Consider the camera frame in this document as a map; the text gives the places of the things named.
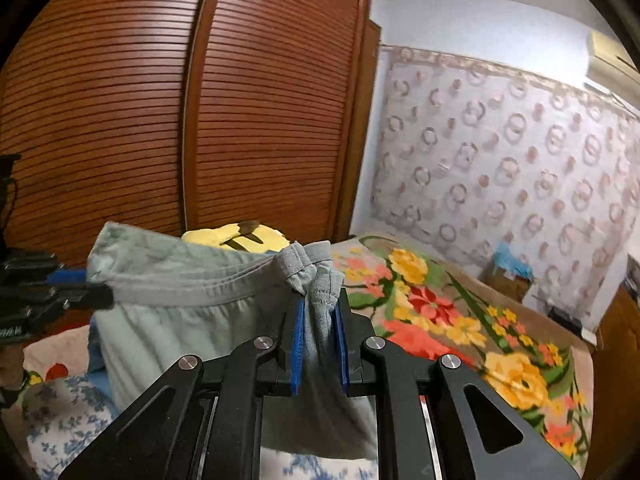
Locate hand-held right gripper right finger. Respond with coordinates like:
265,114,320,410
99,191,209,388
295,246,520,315
334,287,583,480

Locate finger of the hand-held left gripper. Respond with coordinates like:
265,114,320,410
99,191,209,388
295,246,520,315
5,254,88,286
5,284,113,311

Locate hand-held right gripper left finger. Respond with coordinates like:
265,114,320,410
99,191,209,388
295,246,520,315
57,290,306,480

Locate grey-green pants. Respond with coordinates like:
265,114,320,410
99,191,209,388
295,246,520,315
86,221,381,463

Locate white red flower cloth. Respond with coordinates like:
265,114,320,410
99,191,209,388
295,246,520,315
22,325,101,386

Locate blue floral bed sheet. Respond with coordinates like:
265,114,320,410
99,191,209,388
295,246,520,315
22,375,381,480

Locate colourful flower blanket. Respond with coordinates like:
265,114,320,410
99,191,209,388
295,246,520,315
330,232,596,466

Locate yellow pillow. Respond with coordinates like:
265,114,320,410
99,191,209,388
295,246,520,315
181,220,291,253

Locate cardboard box with blue cloth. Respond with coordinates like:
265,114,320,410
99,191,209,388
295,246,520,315
480,242,533,303

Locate black box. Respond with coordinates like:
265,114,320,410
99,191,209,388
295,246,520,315
547,305,586,331

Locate wooden louvred wardrobe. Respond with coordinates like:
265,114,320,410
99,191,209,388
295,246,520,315
0,0,383,266

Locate wooden cabinet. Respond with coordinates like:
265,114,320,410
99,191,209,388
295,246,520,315
582,255,640,476

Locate air conditioner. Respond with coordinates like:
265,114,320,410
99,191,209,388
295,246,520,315
585,27,640,93

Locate ring patterned curtain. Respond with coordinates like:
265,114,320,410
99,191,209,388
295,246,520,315
370,45,640,333

